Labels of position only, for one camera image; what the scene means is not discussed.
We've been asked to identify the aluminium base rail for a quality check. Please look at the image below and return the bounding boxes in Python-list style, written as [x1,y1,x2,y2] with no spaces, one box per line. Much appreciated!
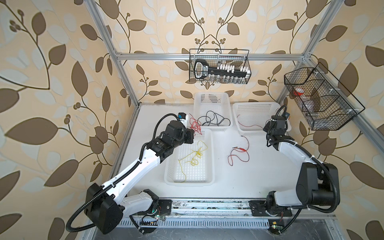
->
[86,197,337,229]

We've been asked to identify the near white plastic basket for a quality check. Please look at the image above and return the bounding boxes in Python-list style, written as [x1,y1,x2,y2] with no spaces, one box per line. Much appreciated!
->
[164,129,215,187]

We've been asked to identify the white plastic basket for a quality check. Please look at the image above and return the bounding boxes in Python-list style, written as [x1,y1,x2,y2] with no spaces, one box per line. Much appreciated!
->
[193,92,234,132]
[233,102,281,136]
[164,129,215,187]

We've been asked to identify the black tool with white sockets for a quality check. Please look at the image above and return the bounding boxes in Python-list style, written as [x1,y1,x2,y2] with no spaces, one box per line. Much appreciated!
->
[191,59,252,80]

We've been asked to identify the black wire basket on right wall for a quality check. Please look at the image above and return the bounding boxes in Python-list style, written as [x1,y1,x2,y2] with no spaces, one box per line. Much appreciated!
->
[284,62,366,131]

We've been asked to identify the red item in wire basket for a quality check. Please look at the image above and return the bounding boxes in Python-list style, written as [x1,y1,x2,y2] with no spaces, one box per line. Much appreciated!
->
[292,87,306,97]

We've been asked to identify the black wire basket on wall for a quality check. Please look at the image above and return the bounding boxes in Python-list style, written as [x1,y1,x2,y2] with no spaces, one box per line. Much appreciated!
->
[189,48,252,85]
[284,62,366,131]

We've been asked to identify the black wire basket on back wall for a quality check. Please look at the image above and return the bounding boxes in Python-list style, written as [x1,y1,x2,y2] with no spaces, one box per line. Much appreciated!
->
[189,48,252,85]

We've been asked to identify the far right white plastic basket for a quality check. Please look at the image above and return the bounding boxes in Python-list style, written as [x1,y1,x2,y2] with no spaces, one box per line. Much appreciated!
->
[233,102,281,136]

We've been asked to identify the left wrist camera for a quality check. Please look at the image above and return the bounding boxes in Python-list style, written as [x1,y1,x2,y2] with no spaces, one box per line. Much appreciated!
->
[178,113,189,128]

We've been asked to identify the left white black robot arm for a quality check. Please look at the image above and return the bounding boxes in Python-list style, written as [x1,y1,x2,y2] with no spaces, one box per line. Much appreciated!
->
[66,113,195,235]

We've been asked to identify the far middle white plastic basket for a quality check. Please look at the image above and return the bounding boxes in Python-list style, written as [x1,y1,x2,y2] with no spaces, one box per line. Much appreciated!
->
[193,92,234,132]

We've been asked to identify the yellow cable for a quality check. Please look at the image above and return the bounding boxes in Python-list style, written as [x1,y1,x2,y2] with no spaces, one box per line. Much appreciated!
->
[187,140,208,167]
[173,149,199,183]

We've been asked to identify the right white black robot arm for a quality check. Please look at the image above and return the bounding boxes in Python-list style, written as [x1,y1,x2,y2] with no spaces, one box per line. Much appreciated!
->
[263,105,341,235]

